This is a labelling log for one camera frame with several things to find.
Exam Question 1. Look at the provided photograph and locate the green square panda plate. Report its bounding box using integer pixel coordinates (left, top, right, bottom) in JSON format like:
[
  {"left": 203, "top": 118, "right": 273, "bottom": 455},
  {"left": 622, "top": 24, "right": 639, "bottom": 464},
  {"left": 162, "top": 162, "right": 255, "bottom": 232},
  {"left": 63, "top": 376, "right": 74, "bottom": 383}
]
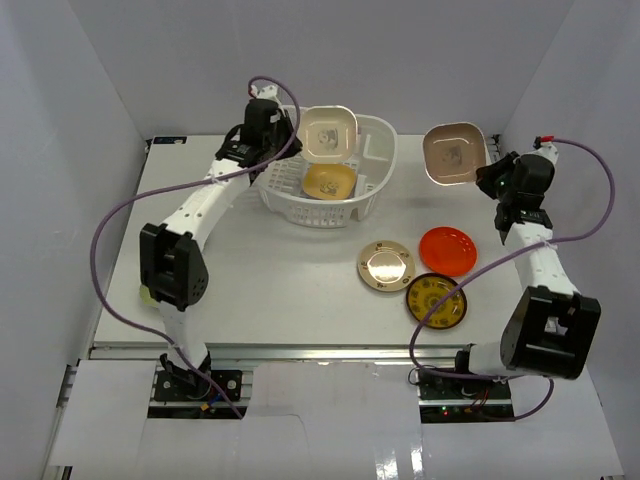
[{"left": 139, "top": 285, "right": 158, "bottom": 308}]

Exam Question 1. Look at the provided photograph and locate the left blue corner label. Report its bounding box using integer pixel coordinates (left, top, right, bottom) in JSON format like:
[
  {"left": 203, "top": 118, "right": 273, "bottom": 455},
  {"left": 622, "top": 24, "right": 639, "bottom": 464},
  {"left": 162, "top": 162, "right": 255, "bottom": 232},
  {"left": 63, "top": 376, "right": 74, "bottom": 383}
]
[{"left": 152, "top": 136, "right": 187, "bottom": 145}]

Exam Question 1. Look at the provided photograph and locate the tan square panda plate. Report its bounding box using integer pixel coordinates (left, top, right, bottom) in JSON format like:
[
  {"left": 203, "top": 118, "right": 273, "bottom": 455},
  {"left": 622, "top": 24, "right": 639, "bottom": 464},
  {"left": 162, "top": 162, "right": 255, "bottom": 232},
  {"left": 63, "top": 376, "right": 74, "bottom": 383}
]
[{"left": 422, "top": 122, "right": 488, "bottom": 186}]

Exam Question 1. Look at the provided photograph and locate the cream square panda plate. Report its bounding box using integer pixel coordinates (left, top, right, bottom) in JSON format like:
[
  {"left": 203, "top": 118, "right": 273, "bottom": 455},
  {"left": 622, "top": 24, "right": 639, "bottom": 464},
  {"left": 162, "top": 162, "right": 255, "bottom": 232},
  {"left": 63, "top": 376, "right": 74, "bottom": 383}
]
[{"left": 298, "top": 105, "right": 358, "bottom": 164}]

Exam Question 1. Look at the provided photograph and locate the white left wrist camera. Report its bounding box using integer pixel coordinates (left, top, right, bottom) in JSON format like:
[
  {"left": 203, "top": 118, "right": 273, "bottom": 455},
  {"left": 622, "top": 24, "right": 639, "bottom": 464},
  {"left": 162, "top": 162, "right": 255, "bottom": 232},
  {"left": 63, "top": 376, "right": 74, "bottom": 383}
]
[{"left": 249, "top": 84, "right": 280, "bottom": 102}]

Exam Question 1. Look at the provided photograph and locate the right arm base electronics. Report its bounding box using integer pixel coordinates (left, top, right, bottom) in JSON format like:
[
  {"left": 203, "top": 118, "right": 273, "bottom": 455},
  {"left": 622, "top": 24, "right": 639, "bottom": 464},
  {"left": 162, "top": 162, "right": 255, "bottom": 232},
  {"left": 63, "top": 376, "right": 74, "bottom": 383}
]
[{"left": 407, "top": 368, "right": 514, "bottom": 424}]

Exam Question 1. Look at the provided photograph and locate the brown yellow round plate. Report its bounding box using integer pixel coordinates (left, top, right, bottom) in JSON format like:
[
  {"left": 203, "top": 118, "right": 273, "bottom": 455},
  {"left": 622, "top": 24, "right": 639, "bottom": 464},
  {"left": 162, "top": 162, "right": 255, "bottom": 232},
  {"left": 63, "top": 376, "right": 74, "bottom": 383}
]
[{"left": 405, "top": 273, "right": 468, "bottom": 330}]

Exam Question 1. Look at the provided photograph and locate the yellow square panda plate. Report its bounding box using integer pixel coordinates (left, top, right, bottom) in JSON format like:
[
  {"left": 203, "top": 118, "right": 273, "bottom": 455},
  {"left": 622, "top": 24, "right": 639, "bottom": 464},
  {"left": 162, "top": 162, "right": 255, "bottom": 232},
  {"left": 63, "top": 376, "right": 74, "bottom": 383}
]
[{"left": 302, "top": 164, "right": 357, "bottom": 201}]

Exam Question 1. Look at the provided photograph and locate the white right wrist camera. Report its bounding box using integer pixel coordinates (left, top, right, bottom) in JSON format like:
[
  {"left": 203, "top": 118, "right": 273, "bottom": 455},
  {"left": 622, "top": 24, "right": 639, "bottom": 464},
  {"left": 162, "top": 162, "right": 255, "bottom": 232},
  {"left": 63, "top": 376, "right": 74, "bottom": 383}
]
[{"left": 533, "top": 135, "right": 559, "bottom": 165}]

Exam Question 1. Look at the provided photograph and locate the orange round plate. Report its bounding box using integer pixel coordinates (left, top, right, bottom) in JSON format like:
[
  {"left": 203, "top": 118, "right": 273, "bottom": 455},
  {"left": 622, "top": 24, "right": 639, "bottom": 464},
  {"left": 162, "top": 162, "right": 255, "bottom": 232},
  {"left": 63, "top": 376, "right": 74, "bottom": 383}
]
[{"left": 418, "top": 226, "right": 478, "bottom": 277}]

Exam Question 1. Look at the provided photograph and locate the white plastic dish basket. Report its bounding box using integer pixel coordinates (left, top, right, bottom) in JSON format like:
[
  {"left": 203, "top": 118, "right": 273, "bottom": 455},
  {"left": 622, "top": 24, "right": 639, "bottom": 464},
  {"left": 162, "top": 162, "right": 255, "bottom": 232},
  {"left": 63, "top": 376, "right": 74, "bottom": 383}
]
[{"left": 256, "top": 114, "right": 398, "bottom": 229}]

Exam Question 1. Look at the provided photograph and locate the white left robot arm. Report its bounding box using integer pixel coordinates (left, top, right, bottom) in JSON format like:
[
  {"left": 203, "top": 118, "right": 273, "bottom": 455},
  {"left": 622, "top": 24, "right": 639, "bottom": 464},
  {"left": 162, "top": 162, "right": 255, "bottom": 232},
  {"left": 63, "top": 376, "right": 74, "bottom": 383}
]
[{"left": 139, "top": 99, "right": 301, "bottom": 399}]

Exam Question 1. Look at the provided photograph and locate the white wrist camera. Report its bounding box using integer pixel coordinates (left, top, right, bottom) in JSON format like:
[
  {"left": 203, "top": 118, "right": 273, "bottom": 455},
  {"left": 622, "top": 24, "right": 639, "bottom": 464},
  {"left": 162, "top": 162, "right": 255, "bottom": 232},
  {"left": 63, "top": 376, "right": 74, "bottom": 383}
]
[
  {"left": 533, "top": 135, "right": 559, "bottom": 165},
  {"left": 249, "top": 84, "right": 280, "bottom": 102}
]

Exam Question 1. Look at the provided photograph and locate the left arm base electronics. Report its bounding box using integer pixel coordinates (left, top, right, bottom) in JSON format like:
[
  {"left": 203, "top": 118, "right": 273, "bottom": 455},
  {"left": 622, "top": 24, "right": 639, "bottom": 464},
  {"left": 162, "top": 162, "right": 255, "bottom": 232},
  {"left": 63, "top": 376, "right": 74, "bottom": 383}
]
[{"left": 147, "top": 369, "right": 246, "bottom": 420}]

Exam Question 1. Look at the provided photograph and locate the beige round calligraphy plate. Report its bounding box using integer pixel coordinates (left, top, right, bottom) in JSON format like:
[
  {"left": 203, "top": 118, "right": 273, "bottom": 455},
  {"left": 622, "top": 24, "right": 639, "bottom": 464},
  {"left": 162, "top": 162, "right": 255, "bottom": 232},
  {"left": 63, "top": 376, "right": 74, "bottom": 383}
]
[{"left": 356, "top": 240, "right": 416, "bottom": 292}]

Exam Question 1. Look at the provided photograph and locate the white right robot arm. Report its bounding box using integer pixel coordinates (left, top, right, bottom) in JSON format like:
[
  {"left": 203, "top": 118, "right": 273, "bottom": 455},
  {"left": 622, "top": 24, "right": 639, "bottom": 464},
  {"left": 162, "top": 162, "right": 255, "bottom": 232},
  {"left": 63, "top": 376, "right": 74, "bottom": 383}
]
[{"left": 451, "top": 142, "right": 601, "bottom": 399}]

